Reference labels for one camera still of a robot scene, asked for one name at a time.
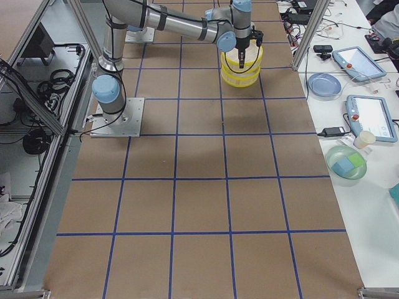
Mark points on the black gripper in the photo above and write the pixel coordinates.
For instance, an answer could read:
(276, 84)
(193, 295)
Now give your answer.
(242, 44)

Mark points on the blue plate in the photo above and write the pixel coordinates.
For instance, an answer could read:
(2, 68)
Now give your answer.
(324, 85)

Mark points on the upper teach pendant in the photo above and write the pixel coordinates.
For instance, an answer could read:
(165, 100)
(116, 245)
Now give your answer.
(357, 64)

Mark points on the teach pendant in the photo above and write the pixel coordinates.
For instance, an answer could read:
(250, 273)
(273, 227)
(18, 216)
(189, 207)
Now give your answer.
(371, 114)
(357, 64)

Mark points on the black power adapter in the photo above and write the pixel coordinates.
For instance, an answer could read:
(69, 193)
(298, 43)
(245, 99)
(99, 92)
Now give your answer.
(336, 131)

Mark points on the lower teach pendant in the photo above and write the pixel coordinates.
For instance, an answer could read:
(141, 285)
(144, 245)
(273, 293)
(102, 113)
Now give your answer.
(371, 114)

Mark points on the paper cup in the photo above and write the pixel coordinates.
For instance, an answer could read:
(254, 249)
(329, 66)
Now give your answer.
(364, 139)

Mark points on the green bowl with sponges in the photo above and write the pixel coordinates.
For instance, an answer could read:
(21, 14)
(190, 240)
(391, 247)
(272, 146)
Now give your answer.
(346, 162)

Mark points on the aluminium frame post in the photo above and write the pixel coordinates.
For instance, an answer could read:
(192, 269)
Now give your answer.
(315, 19)

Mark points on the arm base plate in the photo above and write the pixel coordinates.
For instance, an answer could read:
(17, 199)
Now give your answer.
(139, 36)
(112, 126)

